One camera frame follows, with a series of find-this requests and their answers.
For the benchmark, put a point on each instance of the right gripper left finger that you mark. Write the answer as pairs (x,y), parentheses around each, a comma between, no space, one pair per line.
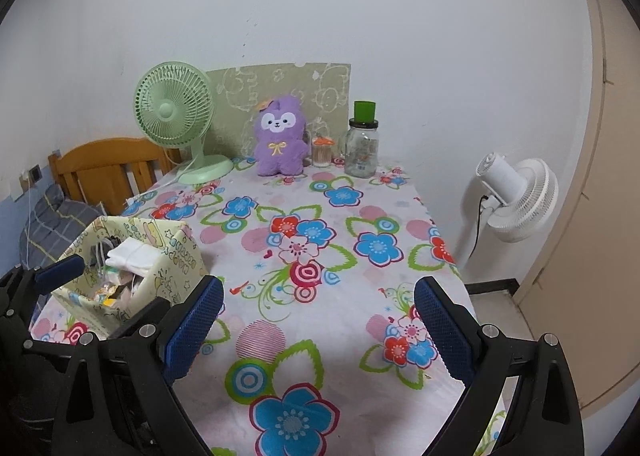
(116,397)

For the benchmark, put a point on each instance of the yellow fabric storage box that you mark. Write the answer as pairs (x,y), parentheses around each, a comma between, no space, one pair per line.
(173,277)

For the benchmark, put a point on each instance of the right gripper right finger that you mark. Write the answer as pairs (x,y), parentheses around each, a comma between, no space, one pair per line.
(544,416)

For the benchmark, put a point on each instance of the green desk fan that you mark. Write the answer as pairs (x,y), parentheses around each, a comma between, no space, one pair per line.
(174,108)

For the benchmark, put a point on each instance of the white floor fan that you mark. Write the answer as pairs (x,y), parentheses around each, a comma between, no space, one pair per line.
(517,202)

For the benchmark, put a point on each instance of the glass jar green lid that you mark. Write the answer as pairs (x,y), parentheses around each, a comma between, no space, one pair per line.
(360,142)

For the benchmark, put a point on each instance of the toothpick holder orange lid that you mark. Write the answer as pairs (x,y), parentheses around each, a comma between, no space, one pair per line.
(322,151)

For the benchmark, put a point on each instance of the white towel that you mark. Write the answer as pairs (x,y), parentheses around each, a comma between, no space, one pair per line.
(133,256)

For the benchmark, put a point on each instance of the floral tablecloth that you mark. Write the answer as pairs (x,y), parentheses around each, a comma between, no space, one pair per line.
(318,349)

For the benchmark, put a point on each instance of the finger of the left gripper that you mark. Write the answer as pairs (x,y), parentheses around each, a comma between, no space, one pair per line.
(20,290)
(151,314)

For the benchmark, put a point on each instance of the purple plush toy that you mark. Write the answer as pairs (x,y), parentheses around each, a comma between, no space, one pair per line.
(279,131)

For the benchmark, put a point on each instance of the wooden bed headboard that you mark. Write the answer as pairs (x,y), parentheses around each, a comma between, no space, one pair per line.
(110,171)

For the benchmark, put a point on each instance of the plaid blue pillow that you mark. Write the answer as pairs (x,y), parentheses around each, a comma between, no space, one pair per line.
(53,224)

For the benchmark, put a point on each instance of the patterned beige wall sheet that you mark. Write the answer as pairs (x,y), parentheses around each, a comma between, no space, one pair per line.
(321,88)

